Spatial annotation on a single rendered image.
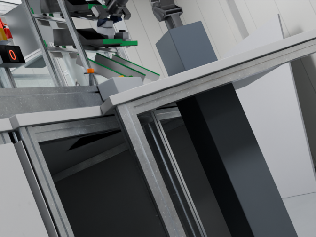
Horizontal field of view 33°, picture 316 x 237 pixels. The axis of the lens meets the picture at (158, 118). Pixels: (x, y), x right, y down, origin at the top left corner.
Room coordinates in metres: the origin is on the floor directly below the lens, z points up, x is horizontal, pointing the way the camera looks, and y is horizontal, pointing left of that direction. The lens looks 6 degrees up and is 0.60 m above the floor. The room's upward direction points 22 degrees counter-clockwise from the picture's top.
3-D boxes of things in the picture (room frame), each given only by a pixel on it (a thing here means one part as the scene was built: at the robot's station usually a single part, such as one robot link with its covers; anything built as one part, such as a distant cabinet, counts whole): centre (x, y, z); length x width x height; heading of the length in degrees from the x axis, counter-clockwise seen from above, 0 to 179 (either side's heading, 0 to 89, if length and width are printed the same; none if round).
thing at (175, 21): (1.95, -0.19, 1.09); 0.07 x 0.07 x 0.06; 24
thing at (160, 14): (1.95, -0.18, 1.15); 0.09 x 0.07 x 0.06; 123
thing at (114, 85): (1.87, 0.07, 0.93); 0.21 x 0.07 x 0.06; 156
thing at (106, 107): (2.00, -0.17, 0.84); 0.90 x 0.70 x 0.03; 114
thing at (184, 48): (1.95, -0.19, 0.96); 0.14 x 0.14 x 0.20; 24
